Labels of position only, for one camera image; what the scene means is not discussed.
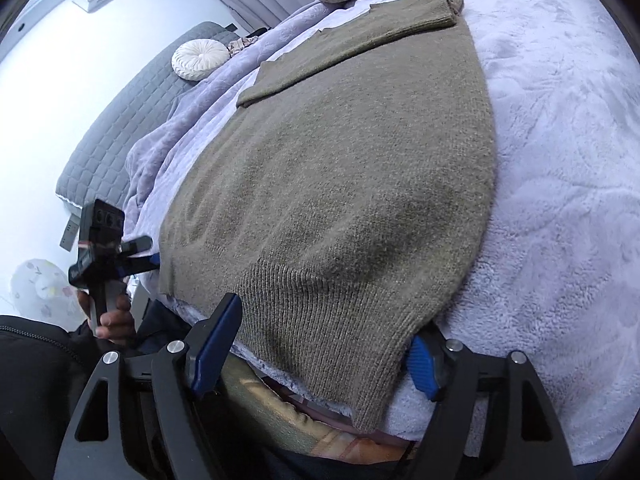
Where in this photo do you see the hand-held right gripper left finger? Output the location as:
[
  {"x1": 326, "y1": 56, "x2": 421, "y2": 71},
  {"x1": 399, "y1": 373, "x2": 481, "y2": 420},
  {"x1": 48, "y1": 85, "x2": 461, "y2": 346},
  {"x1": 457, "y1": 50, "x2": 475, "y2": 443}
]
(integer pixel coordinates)
[{"x1": 55, "y1": 292, "x2": 244, "y2": 480}]

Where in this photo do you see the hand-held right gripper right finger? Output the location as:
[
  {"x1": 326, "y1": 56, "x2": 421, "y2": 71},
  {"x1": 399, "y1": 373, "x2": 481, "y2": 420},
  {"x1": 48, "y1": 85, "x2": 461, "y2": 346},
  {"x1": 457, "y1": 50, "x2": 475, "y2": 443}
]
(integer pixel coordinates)
[{"x1": 400, "y1": 330, "x2": 576, "y2": 480}]

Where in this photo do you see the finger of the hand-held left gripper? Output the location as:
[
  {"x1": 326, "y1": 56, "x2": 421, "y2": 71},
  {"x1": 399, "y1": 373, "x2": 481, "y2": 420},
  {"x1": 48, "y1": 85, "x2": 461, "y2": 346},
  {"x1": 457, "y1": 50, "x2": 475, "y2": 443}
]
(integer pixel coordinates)
[
  {"x1": 120, "y1": 236, "x2": 153, "y2": 256},
  {"x1": 122, "y1": 254, "x2": 162, "y2": 277}
]

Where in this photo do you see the olive brown knit sweater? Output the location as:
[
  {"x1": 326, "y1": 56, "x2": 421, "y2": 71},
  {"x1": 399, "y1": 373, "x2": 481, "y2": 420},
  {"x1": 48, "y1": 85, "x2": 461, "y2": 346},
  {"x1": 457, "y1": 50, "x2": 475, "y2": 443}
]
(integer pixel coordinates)
[{"x1": 157, "y1": 0, "x2": 497, "y2": 433}]

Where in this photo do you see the person's left forearm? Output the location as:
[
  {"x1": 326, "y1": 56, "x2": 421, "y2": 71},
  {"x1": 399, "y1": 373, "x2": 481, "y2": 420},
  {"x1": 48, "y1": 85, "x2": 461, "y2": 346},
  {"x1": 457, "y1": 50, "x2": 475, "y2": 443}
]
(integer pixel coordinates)
[{"x1": 0, "y1": 314, "x2": 103, "y2": 480}]

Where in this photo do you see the person's left hand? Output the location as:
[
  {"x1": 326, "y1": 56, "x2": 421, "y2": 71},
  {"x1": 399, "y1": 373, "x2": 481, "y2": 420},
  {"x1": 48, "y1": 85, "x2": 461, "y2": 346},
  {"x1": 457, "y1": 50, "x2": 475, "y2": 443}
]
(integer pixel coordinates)
[{"x1": 75, "y1": 290, "x2": 137, "y2": 348}]

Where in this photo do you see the person's dark clothing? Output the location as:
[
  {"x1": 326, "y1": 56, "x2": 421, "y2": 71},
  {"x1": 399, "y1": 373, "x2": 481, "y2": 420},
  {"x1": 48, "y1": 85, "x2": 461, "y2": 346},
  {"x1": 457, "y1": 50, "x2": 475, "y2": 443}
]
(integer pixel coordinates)
[{"x1": 132, "y1": 300, "x2": 193, "y2": 356}]

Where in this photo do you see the white patterned round object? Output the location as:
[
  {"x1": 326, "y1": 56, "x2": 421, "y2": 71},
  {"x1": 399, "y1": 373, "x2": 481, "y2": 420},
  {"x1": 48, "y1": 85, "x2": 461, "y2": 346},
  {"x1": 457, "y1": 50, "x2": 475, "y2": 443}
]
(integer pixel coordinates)
[{"x1": 10, "y1": 258, "x2": 88, "y2": 331}]

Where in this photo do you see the yellow patterned bed side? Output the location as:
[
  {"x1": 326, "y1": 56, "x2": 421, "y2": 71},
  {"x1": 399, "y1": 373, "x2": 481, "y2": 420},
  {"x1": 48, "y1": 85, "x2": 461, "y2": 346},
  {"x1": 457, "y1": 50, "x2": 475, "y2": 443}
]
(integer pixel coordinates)
[{"x1": 220, "y1": 355, "x2": 416, "y2": 461}]

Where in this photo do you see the grey quilted headboard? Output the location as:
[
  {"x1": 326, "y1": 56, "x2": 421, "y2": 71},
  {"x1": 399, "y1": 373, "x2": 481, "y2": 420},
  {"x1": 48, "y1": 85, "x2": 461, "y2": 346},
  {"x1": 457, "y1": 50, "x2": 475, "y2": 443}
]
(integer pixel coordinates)
[{"x1": 55, "y1": 21, "x2": 241, "y2": 211}]

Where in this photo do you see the round cream pleated pillow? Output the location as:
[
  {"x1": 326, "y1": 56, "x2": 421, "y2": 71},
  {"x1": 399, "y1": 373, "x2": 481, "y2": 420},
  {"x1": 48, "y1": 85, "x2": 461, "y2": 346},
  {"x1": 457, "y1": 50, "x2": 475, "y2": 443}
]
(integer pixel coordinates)
[{"x1": 171, "y1": 39, "x2": 232, "y2": 82}]

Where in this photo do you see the lavender fleece blanket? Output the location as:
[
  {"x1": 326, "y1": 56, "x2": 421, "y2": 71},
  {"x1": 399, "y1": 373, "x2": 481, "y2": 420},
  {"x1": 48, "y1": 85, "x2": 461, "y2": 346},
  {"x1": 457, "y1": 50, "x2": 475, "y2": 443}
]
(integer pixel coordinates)
[{"x1": 122, "y1": 0, "x2": 640, "y2": 466}]

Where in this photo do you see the small beige cloth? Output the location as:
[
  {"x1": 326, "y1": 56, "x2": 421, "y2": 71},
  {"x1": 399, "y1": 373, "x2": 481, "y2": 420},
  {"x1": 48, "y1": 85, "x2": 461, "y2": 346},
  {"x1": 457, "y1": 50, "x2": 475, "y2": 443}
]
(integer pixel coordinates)
[{"x1": 227, "y1": 35, "x2": 261, "y2": 58}]

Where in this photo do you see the grey wall switch panel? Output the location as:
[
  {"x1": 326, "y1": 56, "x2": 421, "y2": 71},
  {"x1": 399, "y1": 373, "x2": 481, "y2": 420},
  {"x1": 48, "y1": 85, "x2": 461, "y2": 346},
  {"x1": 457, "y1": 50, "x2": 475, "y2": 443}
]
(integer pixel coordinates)
[{"x1": 60, "y1": 217, "x2": 81, "y2": 251}]

